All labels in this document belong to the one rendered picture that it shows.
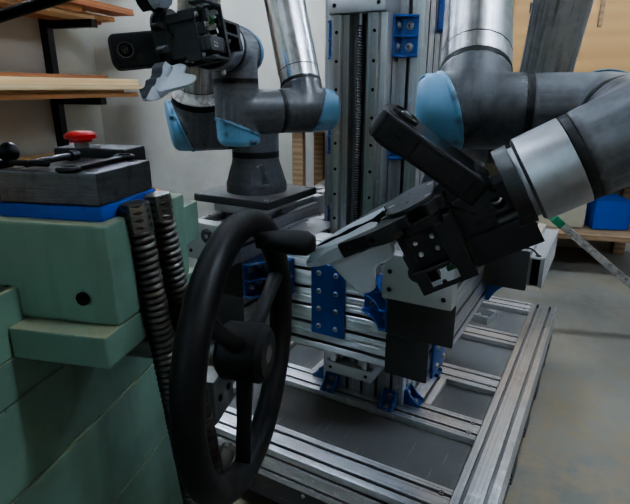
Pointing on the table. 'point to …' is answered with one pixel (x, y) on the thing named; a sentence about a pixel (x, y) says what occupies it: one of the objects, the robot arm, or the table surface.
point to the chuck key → (47, 159)
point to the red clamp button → (80, 136)
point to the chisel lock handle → (1, 152)
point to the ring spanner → (93, 163)
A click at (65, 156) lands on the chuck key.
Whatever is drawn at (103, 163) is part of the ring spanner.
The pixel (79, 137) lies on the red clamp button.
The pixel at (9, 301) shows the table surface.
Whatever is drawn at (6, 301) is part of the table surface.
